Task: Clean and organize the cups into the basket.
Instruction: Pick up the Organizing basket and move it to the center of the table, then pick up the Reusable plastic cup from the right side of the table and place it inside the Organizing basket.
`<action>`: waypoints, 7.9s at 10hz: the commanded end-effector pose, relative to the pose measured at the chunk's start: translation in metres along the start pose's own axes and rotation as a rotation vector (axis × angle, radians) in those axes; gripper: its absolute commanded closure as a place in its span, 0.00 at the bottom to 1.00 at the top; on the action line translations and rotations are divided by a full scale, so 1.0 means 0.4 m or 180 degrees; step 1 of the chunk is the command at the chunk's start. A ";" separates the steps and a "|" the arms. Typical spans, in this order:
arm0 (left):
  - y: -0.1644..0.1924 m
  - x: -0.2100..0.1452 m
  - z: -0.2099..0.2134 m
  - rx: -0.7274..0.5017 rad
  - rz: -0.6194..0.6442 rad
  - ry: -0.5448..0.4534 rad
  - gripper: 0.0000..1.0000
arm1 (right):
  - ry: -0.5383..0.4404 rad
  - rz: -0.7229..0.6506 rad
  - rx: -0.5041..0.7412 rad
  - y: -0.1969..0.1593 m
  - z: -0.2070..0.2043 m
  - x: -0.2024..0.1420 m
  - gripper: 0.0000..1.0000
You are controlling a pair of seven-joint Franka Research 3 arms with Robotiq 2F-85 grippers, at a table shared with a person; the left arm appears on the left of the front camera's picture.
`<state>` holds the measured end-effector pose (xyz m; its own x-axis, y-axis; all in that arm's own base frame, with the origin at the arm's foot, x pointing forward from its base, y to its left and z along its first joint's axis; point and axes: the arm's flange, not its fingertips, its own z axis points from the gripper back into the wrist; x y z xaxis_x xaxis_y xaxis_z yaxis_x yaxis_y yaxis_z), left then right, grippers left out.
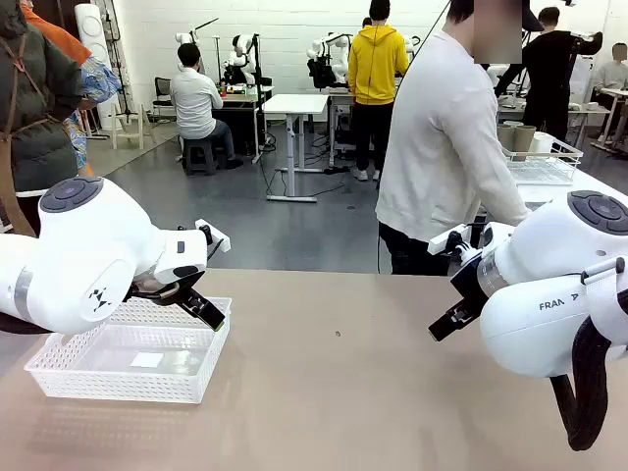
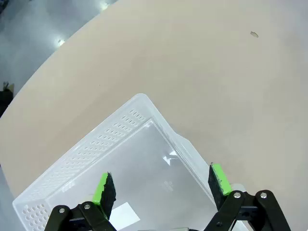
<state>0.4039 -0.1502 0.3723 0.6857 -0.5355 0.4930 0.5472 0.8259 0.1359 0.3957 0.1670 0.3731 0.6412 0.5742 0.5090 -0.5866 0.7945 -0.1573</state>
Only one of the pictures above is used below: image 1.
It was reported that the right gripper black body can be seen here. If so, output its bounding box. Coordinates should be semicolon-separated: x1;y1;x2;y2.
449;254;493;309

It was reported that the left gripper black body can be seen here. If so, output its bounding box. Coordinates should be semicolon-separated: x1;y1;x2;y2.
125;267;207;303

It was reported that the white perforated plastic basket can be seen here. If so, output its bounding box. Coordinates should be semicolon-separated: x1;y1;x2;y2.
24;295;233;406

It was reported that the person's right forearm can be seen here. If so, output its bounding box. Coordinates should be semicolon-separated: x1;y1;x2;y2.
485;166;534;228

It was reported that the grey plastic stool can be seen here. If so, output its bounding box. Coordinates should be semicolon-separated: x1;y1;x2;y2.
182;136;220;177

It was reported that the person in white sweater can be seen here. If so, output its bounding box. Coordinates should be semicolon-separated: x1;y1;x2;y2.
375;0;534;276

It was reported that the white wooden step stool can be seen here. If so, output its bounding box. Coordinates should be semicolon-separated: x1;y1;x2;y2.
109;101;158;151

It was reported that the white side table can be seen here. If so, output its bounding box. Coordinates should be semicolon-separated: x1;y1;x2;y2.
497;155;628;217

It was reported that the seated person in white shirt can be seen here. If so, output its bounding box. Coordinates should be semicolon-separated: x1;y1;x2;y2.
169;42;244;171

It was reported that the black office chair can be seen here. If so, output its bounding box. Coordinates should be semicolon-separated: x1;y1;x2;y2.
151;76;179;119

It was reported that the white standing desk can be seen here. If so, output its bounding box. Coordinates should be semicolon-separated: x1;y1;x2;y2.
262;92;331;203

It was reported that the figure in dark green coat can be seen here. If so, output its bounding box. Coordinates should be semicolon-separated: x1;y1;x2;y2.
0;0;87;237

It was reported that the figure in blue patterned clothes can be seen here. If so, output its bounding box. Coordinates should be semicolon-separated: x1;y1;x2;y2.
68;54;124;171

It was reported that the person in black clothes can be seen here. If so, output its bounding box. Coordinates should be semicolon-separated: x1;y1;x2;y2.
494;5;604;143

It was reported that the person in yellow hoodie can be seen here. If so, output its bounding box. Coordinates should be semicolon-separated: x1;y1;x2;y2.
346;0;411;182

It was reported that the seated person in pale top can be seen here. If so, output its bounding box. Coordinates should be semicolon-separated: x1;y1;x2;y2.
591;42;628;144

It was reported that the black lamp shade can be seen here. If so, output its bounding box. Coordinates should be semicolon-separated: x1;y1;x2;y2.
520;0;546;33

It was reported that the figure in orange clothes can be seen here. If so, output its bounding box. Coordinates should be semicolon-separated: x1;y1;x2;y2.
22;3;95;179

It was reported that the white left wrist camera bar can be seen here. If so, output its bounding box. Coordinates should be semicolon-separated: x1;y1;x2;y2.
194;219;232;254

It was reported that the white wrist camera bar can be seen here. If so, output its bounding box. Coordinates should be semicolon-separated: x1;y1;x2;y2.
194;219;232;254
427;223;486;257

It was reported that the white right wrist camera bar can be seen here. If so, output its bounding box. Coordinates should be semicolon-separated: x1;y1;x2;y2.
427;223;486;257

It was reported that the white wire dish rack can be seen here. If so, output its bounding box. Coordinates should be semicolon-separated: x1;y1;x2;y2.
502;138;585;186

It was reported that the black right arm cable sleeve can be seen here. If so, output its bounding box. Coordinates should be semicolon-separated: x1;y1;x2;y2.
549;313;628;452

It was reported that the black arm cable sleeve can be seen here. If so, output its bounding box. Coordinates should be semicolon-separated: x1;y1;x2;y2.
549;313;628;452
0;311;55;337

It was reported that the wooden desk with black frame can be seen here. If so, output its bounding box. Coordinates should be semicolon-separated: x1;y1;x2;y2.
210;83;276;164

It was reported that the black left arm cable sleeve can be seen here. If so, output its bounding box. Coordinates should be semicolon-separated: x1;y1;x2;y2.
0;311;55;337

